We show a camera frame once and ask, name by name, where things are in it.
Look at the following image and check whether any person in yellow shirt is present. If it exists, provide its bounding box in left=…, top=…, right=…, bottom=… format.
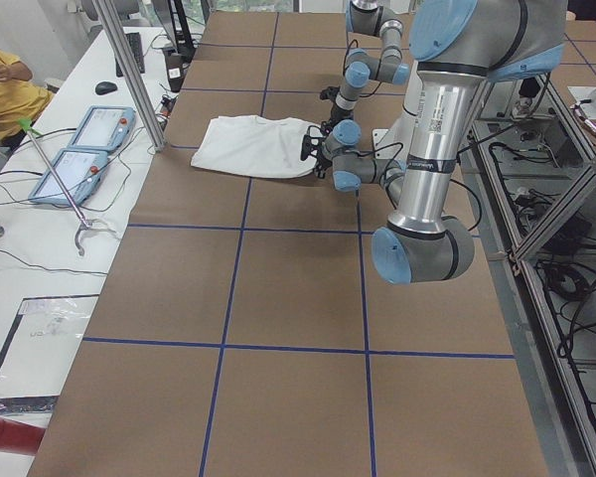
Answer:
left=0, top=50, right=55, bottom=150

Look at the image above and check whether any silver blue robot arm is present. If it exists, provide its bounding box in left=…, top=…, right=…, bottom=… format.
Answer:
left=301, top=1, right=567, bottom=284
left=321, top=0, right=410, bottom=130

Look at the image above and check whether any red cylinder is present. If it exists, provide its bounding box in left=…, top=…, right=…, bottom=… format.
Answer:
left=0, top=417, right=46, bottom=456

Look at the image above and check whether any white camera post with base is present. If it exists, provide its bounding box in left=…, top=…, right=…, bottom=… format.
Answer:
left=373, top=60, right=422, bottom=159

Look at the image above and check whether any black computer mouse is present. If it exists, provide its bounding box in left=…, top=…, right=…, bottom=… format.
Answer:
left=94, top=81, right=118, bottom=95

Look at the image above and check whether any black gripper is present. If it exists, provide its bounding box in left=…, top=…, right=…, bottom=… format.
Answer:
left=327, top=102, right=354, bottom=132
left=313, top=149, right=332, bottom=179

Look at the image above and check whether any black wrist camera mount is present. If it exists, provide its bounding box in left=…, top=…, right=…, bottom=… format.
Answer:
left=300, top=125, right=323, bottom=161
left=319, top=86, right=340, bottom=102

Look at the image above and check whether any black pendant cable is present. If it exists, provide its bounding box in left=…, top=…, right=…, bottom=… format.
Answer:
left=0, top=123, right=132, bottom=277

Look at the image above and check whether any metal reacher grabber tool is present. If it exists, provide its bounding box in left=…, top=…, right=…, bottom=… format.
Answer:
left=18, top=118, right=116, bottom=256

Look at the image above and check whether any aluminium frame post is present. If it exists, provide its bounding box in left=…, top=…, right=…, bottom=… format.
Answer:
left=92, top=0, right=166, bottom=152

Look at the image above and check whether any white long-sleeve printed shirt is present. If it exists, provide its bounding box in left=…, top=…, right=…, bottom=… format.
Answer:
left=191, top=115, right=316, bottom=179

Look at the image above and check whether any blue teach pendant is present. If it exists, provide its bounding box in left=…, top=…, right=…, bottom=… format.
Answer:
left=28, top=148, right=108, bottom=206
left=69, top=105, right=136, bottom=152

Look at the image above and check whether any near blue teach pendant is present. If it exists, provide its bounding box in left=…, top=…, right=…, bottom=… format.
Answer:
left=28, top=148, right=108, bottom=206

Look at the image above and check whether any black keyboard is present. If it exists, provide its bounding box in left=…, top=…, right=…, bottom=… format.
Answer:
left=125, top=32, right=145, bottom=74

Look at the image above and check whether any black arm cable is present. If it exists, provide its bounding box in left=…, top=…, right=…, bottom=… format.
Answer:
left=357, top=141, right=483, bottom=231

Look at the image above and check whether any near orange circuit board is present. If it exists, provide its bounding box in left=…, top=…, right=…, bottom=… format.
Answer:
left=160, top=94, right=176, bottom=117

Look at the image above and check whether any far blue teach pendant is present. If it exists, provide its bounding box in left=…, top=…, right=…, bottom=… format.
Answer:
left=69, top=105, right=136, bottom=152

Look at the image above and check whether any clear plastic packaging bag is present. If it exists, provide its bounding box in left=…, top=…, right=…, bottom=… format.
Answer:
left=0, top=294, right=98, bottom=414

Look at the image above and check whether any black white device box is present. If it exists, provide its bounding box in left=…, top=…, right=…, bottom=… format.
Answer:
left=163, top=48, right=185, bottom=92

